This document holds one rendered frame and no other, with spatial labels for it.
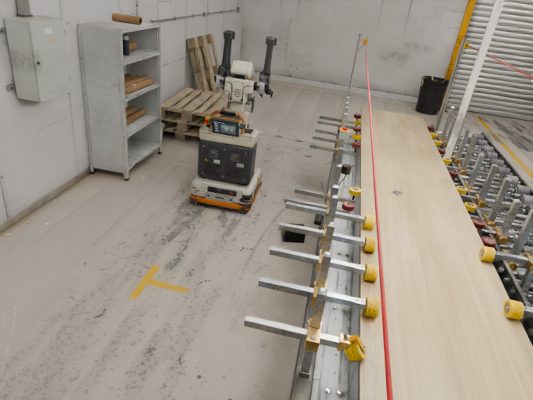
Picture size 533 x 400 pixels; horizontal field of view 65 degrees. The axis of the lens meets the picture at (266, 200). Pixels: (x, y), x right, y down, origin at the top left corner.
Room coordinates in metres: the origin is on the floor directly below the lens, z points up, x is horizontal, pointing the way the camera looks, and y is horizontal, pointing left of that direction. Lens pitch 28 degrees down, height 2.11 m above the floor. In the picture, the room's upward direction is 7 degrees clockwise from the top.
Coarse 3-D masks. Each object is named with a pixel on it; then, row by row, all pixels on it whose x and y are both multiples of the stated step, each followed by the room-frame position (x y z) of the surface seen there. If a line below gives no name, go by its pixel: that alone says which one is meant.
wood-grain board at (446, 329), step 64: (384, 128) 4.23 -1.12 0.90; (384, 192) 2.65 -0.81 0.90; (448, 192) 2.79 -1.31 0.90; (384, 256) 1.84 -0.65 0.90; (448, 256) 1.92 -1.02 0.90; (448, 320) 1.41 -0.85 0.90; (512, 320) 1.46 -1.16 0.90; (384, 384) 1.03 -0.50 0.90; (448, 384) 1.06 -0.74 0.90; (512, 384) 1.10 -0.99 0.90
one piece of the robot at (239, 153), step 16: (224, 112) 3.76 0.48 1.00; (208, 128) 3.79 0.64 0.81; (208, 144) 3.76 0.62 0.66; (224, 144) 3.75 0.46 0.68; (240, 144) 3.72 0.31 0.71; (256, 144) 3.90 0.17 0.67; (208, 160) 3.76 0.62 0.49; (224, 160) 3.74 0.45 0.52; (240, 160) 3.72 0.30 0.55; (208, 176) 3.76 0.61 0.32; (224, 176) 3.74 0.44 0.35; (240, 176) 3.72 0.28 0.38
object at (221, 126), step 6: (210, 120) 3.75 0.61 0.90; (216, 120) 3.67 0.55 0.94; (222, 120) 3.67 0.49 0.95; (228, 120) 3.67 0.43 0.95; (216, 126) 3.70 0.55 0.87; (222, 126) 3.69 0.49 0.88; (228, 126) 3.68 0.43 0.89; (234, 126) 3.67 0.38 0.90; (240, 126) 3.71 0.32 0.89; (216, 132) 3.74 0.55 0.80; (222, 132) 3.72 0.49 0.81; (228, 132) 3.71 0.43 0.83; (234, 132) 3.70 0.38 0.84
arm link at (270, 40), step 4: (268, 36) 4.43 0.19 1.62; (268, 40) 4.33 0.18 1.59; (272, 40) 4.33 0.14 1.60; (268, 44) 4.32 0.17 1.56; (272, 44) 4.33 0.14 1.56; (268, 48) 4.32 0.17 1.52; (268, 52) 4.31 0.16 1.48; (268, 56) 4.30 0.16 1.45; (268, 60) 4.29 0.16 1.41; (264, 64) 4.29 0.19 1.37; (268, 64) 4.29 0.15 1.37; (264, 68) 4.28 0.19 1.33; (268, 68) 4.29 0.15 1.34; (260, 72) 4.28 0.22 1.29; (264, 72) 4.27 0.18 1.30; (268, 72) 4.28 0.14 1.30; (260, 76) 4.26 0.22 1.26; (268, 76) 4.26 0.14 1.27; (268, 80) 4.25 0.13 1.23
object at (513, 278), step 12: (492, 144) 4.35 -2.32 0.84; (456, 168) 3.47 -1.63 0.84; (468, 192) 2.98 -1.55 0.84; (480, 216) 2.59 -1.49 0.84; (504, 216) 3.13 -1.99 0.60; (504, 264) 2.01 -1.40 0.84; (504, 276) 1.98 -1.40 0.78; (516, 276) 2.09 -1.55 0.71; (504, 288) 1.93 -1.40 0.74; (516, 288) 1.80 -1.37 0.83; (516, 300) 1.77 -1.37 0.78; (528, 300) 1.87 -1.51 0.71; (528, 324) 1.59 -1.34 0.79; (528, 336) 1.55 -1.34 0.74
